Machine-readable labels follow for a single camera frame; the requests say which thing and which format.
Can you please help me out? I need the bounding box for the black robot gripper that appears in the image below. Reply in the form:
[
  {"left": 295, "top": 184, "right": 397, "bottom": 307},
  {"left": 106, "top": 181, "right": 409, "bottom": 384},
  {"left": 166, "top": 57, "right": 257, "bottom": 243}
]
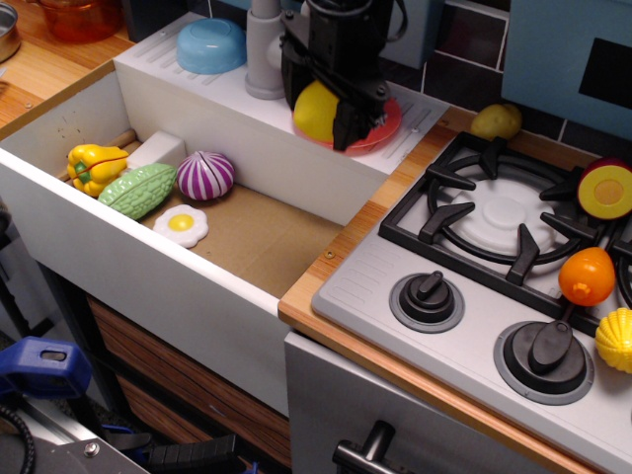
[{"left": 281, "top": 1, "right": 390, "bottom": 151}]

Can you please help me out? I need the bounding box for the yellow toy lemon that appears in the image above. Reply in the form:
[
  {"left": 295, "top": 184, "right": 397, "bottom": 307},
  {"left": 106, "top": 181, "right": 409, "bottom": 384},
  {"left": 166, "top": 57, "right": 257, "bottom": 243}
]
[{"left": 292, "top": 81, "right": 340, "bottom": 143}]

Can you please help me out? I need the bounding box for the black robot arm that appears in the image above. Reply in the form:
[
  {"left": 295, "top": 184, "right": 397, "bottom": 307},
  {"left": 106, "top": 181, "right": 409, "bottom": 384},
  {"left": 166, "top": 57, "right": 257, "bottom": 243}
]
[{"left": 281, "top": 1, "right": 393, "bottom": 151}]

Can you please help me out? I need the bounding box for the red plastic plate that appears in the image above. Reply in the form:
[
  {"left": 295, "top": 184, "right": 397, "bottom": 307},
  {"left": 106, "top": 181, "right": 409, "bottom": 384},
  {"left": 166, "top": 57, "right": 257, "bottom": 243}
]
[{"left": 292, "top": 96, "right": 402, "bottom": 154}]

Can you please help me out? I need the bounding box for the grey toy faucet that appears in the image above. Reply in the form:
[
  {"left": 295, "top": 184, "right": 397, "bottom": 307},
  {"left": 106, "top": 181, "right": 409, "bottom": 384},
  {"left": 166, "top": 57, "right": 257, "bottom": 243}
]
[{"left": 245, "top": 0, "right": 285, "bottom": 100}]

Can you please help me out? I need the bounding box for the light blue plastic bowl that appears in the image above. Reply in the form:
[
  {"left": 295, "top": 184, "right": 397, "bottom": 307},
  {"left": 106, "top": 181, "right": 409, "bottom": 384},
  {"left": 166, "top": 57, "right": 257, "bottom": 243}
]
[{"left": 176, "top": 18, "right": 247, "bottom": 75}]

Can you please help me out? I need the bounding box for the purple striped toy onion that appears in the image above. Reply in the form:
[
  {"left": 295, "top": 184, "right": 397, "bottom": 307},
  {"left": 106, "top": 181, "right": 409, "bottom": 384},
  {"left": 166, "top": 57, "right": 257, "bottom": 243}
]
[{"left": 177, "top": 151, "right": 235, "bottom": 201}]

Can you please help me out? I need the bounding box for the white toy block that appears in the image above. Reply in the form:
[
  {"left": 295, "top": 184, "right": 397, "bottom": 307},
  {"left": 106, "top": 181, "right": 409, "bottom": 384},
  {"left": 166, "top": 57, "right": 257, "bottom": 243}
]
[{"left": 127, "top": 131, "right": 187, "bottom": 170}]

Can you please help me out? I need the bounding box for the yellow toy potato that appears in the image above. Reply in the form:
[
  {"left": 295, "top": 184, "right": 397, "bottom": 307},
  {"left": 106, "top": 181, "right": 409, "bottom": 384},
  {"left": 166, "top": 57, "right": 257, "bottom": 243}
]
[{"left": 470, "top": 104, "right": 522, "bottom": 140}]

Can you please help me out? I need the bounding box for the white toy sink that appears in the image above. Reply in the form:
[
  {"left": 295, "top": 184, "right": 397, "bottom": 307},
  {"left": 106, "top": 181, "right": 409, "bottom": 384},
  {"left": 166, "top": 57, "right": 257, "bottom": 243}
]
[{"left": 1, "top": 14, "right": 446, "bottom": 414}]

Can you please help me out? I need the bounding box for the toy fried egg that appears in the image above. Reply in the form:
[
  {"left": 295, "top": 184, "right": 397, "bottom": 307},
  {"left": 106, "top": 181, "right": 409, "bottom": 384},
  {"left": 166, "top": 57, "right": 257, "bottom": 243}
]
[{"left": 152, "top": 204, "right": 209, "bottom": 248}]

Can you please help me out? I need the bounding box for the green toy bitter gourd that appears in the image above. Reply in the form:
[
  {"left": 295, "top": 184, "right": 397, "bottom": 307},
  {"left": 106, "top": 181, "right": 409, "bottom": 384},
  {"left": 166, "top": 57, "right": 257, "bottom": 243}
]
[{"left": 98, "top": 163, "right": 177, "bottom": 220}]

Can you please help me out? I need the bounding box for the left black stove knob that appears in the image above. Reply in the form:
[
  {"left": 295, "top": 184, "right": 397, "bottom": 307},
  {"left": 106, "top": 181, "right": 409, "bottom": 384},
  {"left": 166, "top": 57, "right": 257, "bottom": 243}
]
[{"left": 389, "top": 271, "right": 465, "bottom": 334}]

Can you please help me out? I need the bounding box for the black stove knob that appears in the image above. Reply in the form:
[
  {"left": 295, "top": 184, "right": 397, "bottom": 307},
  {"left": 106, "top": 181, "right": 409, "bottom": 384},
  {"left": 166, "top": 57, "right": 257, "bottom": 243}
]
[
  {"left": 494, "top": 320, "right": 594, "bottom": 406},
  {"left": 389, "top": 271, "right": 465, "bottom": 334}
]

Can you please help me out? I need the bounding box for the yellow toy bell pepper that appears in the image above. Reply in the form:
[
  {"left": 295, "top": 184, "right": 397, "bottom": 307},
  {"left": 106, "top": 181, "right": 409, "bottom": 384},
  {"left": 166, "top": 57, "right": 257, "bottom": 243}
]
[{"left": 67, "top": 144, "right": 129, "bottom": 198}]

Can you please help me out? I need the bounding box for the grey toy stove top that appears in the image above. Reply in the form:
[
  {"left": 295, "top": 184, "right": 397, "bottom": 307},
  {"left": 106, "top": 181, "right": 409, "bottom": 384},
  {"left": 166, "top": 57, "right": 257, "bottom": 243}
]
[{"left": 311, "top": 130, "right": 632, "bottom": 474}]

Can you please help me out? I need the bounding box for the light blue microwave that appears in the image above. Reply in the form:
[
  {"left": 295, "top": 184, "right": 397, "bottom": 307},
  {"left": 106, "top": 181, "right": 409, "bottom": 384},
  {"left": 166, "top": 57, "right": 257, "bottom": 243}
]
[{"left": 502, "top": 1, "right": 631, "bottom": 139}]

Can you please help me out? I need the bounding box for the orange transparent container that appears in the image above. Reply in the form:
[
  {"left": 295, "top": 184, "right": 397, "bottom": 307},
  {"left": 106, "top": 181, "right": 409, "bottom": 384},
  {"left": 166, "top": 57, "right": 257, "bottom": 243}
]
[{"left": 37, "top": 0, "right": 123, "bottom": 43}]

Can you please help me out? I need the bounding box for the halved toy peach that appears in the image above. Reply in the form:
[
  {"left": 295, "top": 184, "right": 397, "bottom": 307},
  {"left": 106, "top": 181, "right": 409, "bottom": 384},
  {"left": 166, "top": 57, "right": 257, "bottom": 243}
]
[{"left": 577, "top": 158, "right": 631, "bottom": 220}]

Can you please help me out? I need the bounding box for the black stove grate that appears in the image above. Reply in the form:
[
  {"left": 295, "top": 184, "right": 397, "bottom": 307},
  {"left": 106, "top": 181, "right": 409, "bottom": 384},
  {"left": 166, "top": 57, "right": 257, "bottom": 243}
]
[{"left": 378, "top": 132, "right": 631, "bottom": 335}]

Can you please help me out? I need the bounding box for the orange toy fruit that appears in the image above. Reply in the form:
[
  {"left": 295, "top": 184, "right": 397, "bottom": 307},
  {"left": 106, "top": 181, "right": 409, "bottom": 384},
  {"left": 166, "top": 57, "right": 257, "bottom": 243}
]
[{"left": 558, "top": 247, "right": 616, "bottom": 307}]

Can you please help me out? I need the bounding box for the metal pot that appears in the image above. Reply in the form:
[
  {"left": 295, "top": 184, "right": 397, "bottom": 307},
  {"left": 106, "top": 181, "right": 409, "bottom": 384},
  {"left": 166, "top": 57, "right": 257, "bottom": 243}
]
[{"left": 0, "top": 2, "right": 22, "bottom": 62}]

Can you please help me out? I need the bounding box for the right black stove knob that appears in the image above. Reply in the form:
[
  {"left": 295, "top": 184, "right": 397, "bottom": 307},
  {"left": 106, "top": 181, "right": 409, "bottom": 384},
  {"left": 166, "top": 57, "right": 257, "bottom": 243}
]
[{"left": 494, "top": 320, "right": 594, "bottom": 406}]

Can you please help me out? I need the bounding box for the yellow toy corn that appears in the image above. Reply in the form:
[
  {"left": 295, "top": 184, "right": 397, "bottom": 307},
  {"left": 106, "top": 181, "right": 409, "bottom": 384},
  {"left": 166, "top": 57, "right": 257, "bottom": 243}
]
[{"left": 594, "top": 308, "right": 631, "bottom": 374}]

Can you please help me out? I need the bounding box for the light blue wall cabinet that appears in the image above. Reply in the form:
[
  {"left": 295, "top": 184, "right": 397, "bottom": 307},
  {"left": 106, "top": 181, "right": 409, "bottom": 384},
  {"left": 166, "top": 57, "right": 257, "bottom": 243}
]
[{"left": 380, "top": 0, "right": 444, "bottom": 69}]

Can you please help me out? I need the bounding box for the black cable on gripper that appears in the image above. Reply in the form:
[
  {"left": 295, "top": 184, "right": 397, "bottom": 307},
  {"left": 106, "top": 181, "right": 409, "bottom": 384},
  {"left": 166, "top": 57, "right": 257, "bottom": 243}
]
[{"left": 384, "top": 0, "right": 409, "bottom": 43}]

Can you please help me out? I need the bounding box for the metal oven door handle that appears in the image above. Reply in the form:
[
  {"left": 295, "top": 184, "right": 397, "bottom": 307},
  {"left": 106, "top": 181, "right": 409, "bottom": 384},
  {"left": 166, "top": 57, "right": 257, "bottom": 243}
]
[{"left": 332, "top": 421, "right": 410, "bottom": 474}]

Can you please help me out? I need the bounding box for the blue clamp handle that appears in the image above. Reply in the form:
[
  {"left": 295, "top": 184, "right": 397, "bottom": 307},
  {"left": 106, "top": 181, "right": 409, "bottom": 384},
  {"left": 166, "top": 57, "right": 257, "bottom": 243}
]
[{"left": 1, "top": 337, "right": 93, "bottom": 400}]

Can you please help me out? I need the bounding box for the black braided cable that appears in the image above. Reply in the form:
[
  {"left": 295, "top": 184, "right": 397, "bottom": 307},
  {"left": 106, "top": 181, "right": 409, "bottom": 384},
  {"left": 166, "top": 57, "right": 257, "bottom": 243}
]
[{"left": 0, "top": 403, "right": 36, "bottom": 474}]

